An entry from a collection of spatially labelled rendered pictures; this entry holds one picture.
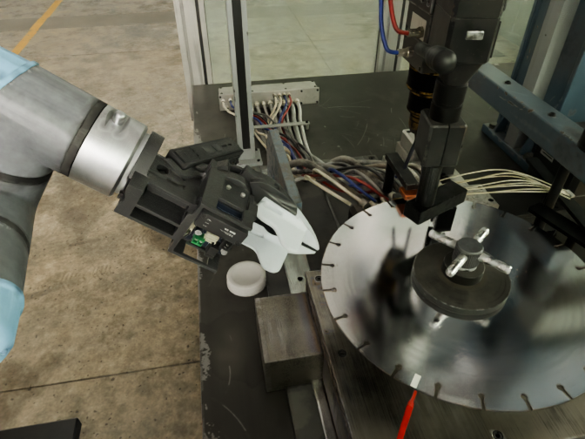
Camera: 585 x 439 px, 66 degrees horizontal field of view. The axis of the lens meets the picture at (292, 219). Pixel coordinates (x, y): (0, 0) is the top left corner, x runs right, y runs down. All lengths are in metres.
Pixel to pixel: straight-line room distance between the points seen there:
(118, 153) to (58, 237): 1.88
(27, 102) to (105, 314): 1.49
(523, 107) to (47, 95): 0.65
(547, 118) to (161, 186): 0.56
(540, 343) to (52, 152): 0.50
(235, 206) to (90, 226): 1.89
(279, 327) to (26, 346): 1.34
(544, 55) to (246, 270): 0.79
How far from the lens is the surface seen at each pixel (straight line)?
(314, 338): 0.65
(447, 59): 0.41
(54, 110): 0.42
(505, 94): 0.84
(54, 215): 2.44
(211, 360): 0.73
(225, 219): 0.42
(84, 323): 1.87
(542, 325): 0.57
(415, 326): 0.52
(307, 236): 0.49
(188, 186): 0.44
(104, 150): 0.42
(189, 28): 1.54
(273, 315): 0.68
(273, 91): 1.39
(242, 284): 0.79
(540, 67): 1.19
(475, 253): 0.54
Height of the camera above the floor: 1.35
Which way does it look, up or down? 39 degrees down
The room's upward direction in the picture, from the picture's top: straight up
